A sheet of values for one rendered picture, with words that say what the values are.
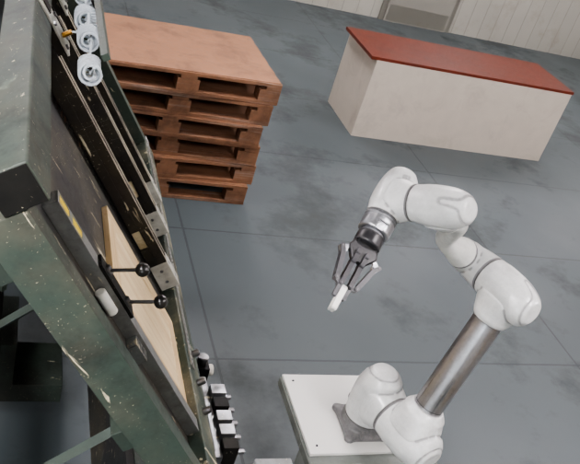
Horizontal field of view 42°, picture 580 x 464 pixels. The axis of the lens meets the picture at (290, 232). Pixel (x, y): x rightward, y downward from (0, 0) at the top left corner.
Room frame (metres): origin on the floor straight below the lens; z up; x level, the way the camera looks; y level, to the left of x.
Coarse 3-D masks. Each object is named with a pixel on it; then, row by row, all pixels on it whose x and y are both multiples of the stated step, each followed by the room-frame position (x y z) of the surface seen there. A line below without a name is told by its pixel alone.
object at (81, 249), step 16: (48, 208) 1.47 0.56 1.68; (64, 224) 1.48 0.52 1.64; (64, 240) 1.49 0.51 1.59; (80, 240) 1.50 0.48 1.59; (80, 256) 1.50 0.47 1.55; (96, 256) 1.55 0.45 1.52; (96, 272) 1.52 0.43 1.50; (96, 288) 1.53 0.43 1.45; (128, 320) 1.57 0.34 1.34; (128, 336) 1.57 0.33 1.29; (144, 336) 1.61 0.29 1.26; (160, 368) 1.62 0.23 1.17; (160, 384) 1.62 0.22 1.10; (176, 400) 1.65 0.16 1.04; (176, 416) 1.65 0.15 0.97; (192, 416) 1.70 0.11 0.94; (192, 432) 1.68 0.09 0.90
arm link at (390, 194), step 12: (396, 168) 1.89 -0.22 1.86; (408, 168) 1.90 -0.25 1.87; (384, 180) 1.86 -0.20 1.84; (396, 180) 1.84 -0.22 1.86; (408, 180) 1.85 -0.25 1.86; (384, 192) 1.82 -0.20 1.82; (396, 192) 1.80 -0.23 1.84; (408, 192) 1.79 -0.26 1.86; (372, 204) 1.80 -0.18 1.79; (384, 204) 1.79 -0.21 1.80; (396, 204) 1.78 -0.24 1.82; (396, 216) 1.78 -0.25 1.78
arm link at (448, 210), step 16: (416, 192) 1.78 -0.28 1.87; (432, 192) 1.76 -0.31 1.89; (448, 192) 1.75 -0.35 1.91; (464, 192) 1.75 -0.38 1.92; (416, 208) 1.75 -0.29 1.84; (432, 208) 1.73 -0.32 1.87; (448, 208) 1.71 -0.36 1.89; (464, 208) 1.72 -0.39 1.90; (432, 224) 1.73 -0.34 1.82; (448, 224) 1.71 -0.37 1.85; (464, 224) 1.71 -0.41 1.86; (448, 240) 1.93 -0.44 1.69; (464, 240) 2.09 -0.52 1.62; (448, 256) 2.05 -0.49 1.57; (464, 256) 2.07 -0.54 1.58
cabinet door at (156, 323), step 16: (112, 224) 1.99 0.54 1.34; (112, 240) 1.88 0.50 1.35; (112, 256) 1.79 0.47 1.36; (128, 256) 1.99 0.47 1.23; (128, 272) 1.89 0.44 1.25; (128, 288) 1.80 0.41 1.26; (144, 288) 1.99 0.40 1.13; (144, 304) 1.89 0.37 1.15; (144, 320) 1.79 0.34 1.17; (160, 320) 2.00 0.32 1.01; (160, 336) 1.89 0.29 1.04; (160, 352) 1.80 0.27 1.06; (176, 352) 1.99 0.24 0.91; (176, 368) 1.88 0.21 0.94; (176, 384) 1.78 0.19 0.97
